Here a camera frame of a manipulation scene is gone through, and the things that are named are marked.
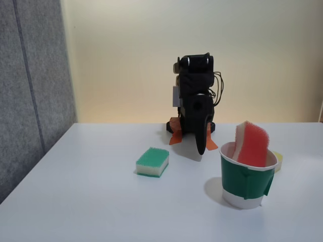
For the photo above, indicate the small grey box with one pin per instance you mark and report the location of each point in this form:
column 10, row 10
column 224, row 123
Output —
column 176, row 97

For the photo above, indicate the grey felt partition panel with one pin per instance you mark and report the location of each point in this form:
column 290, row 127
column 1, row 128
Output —
column 30, row 88

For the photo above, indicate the white cup with green tape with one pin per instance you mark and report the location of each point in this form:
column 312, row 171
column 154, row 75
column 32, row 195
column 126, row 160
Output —
column 242, row 184

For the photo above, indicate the yellow sponge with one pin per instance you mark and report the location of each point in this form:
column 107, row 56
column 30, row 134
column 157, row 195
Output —
column 278, row 161

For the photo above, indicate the red and white sponge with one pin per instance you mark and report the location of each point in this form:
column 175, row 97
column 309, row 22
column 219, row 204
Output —
column 252, row 146

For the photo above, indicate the green and white sponge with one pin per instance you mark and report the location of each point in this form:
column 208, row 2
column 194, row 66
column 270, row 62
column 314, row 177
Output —
column 151, row 161

